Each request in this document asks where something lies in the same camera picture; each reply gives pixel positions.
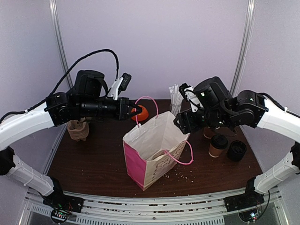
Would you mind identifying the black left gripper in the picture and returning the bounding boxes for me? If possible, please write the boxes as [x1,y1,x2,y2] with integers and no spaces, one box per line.
[79,96,142,120]

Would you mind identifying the stack of brown paper cups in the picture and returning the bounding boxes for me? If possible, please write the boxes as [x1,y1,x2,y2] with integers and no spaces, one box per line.
[203,127,220,139]

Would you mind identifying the brown paper coffee cup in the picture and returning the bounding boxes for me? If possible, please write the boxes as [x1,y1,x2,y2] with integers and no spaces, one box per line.
[208,135,228,158]

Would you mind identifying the paper cakes bag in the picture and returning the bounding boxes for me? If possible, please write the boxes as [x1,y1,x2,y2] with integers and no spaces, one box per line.
[122,111,194,190]

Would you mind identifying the cardboard cup carrier stack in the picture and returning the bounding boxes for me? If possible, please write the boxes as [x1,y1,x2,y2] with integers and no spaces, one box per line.
[67,118,90,142]

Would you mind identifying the single cardboard cup carrier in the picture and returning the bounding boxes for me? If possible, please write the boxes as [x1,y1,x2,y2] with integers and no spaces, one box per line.
[147,150,174,161]

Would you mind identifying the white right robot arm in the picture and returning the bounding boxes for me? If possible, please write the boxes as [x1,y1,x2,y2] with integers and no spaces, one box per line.
[173,76,300,211]

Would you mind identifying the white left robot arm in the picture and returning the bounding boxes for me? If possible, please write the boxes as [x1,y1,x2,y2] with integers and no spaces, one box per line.
[0,70,142,209]

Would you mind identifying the orange plastic bowl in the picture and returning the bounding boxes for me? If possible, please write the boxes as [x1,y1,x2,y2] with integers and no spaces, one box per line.
[137,105,149,122]

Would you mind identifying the white stirrers in holder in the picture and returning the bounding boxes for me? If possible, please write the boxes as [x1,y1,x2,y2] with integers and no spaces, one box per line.
[168,84,183,116]

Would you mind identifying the stack of black lids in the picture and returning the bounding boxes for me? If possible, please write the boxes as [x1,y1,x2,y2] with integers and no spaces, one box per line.
[227,140,247,162]

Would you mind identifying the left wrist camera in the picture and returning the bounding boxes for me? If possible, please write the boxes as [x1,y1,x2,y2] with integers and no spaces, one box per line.
[107,73,132,100]

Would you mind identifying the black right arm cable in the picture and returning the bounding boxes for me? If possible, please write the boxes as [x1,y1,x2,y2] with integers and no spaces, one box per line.
[260,92,288,113]

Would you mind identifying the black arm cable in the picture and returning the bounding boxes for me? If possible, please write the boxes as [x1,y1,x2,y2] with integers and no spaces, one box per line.
[0,48,120,122]
[260,92,288,113]

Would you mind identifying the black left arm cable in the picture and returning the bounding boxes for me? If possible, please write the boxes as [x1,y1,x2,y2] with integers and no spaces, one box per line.
[0,48,120,122]

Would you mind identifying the right aluminium frame post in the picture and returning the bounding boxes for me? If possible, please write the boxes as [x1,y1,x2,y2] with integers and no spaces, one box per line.
[230,0,256,96]

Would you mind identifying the aluminium frame post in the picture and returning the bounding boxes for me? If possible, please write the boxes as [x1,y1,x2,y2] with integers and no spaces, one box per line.
[230,0,256,96]
[48,0,73,87]

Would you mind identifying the left aluminium frame post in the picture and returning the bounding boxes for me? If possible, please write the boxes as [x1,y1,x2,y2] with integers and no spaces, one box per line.
[48,0,73,87]

